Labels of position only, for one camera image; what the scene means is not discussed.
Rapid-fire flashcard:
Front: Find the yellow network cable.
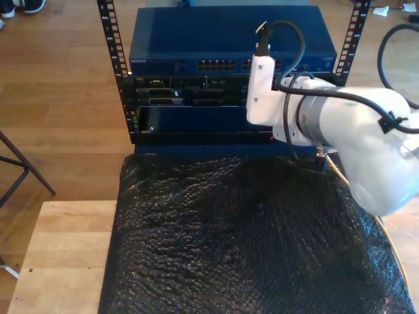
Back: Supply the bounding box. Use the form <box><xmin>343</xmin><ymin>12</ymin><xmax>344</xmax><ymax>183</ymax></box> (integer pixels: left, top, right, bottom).
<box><xmin>325</xmin><ymin>156</ymin><xmax>412</xmax><ymax>294</ymax></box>

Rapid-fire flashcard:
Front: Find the black rack bar red light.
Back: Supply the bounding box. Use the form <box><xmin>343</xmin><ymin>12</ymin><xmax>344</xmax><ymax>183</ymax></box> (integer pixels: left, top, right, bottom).
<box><xmin>132</xmin><ymin>130</ymin><xmax>279</xmax><ymax>145</ymax></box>

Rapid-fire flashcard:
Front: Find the blue recessed rack panel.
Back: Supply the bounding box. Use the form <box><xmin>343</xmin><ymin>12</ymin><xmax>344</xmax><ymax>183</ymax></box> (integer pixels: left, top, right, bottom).
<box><xmin>136</xmin><ymin>105</ymin><xmax>274</xmax><ymax>134</ymax></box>

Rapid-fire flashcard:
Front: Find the black bubble mat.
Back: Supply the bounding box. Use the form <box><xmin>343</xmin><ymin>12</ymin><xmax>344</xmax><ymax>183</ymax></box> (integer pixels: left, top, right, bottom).
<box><xmin>98</xmin><ymin>150</ymin><xmax>416</xmax><ymax>314</ymax></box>

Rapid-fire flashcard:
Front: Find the dark shoe white sole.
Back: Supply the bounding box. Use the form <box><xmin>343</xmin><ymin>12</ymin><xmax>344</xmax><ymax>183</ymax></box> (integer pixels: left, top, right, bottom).
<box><xmin>0</xmin><ymin>0</ymin><xmax>16</xmax><ymax>19</ymax></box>
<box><xmin>22</xmin><ymin>0</ymin><xmax>47</xmax><ymax>14</ymax></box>

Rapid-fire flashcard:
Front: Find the white metal foot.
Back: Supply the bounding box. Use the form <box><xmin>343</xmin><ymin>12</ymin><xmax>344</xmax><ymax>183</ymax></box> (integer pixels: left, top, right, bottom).
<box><xmin>0</xmin><ymin>254</ymin><xmax>21</xmax><ymax>279</ymax></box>

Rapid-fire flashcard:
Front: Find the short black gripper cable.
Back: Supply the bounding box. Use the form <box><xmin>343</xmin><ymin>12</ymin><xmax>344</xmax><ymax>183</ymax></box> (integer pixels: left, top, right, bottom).
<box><xmin>282</xmin><ymin>93</ymin><xmax>329</xmax><ymax>173</ymax></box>

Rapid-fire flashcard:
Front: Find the blue rack base plate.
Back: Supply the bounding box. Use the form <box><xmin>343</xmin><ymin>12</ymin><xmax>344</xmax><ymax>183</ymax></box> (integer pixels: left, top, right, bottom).
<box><xmin>133</xmin><ymin>143</ymin><xmax>329</xmax><ymax>158</ymax></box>

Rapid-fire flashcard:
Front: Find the black perforated rack post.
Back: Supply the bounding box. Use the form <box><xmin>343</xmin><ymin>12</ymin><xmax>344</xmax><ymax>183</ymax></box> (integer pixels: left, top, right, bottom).
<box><xmin>96</xmin><ymin>0</ymin><xmax>138</xmax><ymax>145</ymax></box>
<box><xmin>333</xmin><ymin>0</ymin><xmax>373</xmax><ymax>88</ymax></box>

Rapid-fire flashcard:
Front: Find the blue network switch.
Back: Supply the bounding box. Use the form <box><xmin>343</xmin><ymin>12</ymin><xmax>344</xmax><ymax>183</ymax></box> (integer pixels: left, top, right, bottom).
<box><xmin>128</xmin><ymin>5</ymin><xmax>338</xmax><ymax>75</ymax></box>

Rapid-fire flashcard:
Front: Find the black metal stool frame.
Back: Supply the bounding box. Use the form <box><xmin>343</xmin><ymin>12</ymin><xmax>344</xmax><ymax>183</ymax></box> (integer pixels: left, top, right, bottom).
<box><xmin>0</xmin><ymin>130</ymin><xmax>56</xmax><ymax>209</ymax></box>

